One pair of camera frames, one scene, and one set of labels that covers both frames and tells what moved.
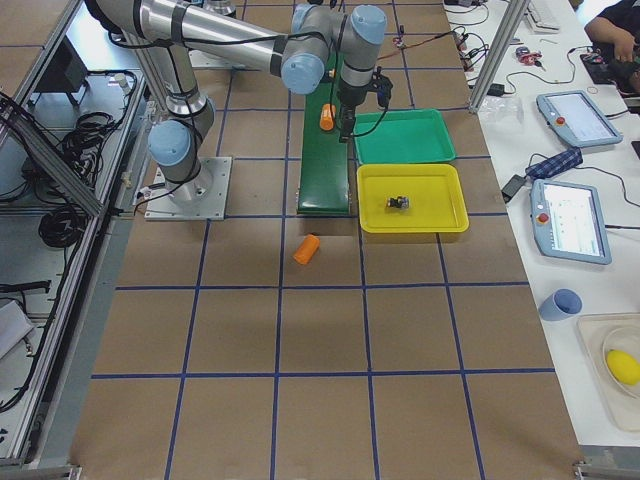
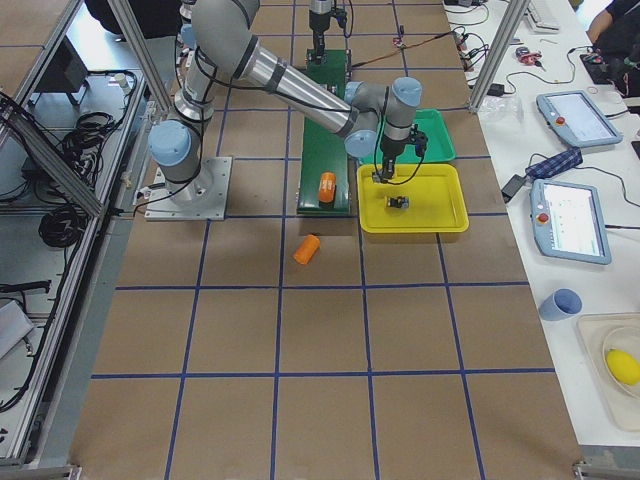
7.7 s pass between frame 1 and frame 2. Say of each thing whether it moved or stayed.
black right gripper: moved
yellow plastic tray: stayed
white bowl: stayed
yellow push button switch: stayed
